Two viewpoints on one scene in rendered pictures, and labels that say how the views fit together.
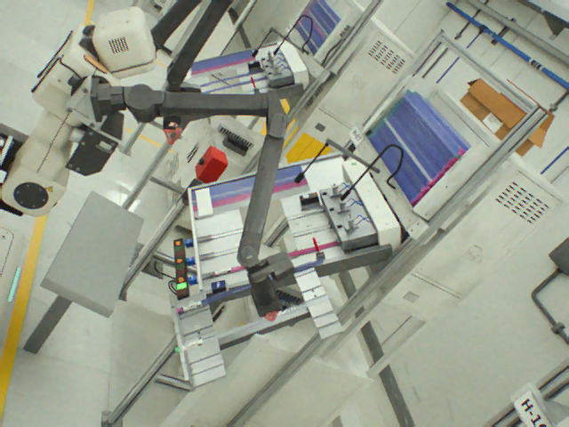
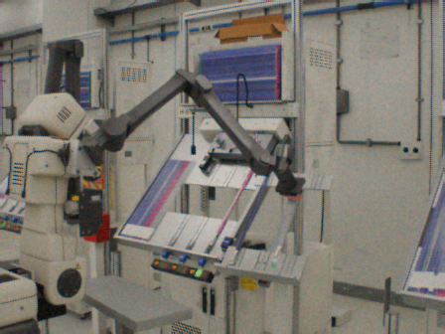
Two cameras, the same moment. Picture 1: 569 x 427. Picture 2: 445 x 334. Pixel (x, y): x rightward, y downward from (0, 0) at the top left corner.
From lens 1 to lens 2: 1.04 m
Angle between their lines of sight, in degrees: 26
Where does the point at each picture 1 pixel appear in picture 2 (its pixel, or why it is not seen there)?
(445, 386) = (345, 243)
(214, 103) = (155, 99)
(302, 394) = (309, 290)
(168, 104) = (132, 119)
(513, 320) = (343, 166)
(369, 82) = (135, 98)
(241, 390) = not seen: hidden behind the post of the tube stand
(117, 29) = (56, 104)
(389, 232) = (280, 126)
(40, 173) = (66, 257)
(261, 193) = (233, 124)
